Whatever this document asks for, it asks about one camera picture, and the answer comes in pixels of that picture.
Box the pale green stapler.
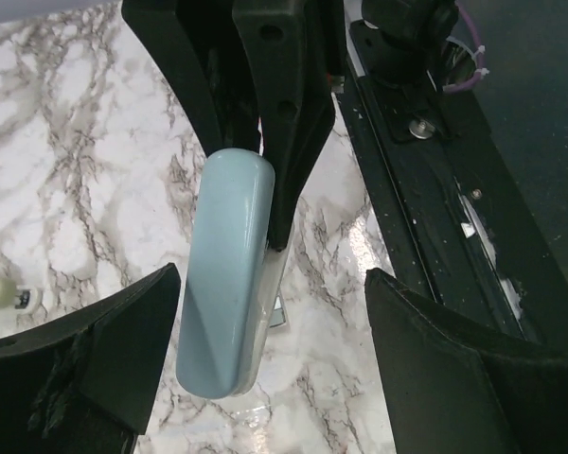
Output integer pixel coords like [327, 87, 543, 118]
[0, 277, 43, 313]

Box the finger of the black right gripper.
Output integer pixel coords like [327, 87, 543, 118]
[232, 1, 334, 251]
[121, 0, 260, 154]

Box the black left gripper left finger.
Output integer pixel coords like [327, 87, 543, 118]
[0, 263, 180, 453]

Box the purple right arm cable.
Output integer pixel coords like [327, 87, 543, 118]
[442, 0, 488, 96]

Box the light blue stapler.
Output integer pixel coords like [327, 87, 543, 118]
[176, 148, 288, 399]

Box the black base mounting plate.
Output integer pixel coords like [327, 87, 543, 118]
[342, 1, 568, 352]

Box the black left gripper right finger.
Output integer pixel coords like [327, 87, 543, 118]
[364, 269, 568, 453]

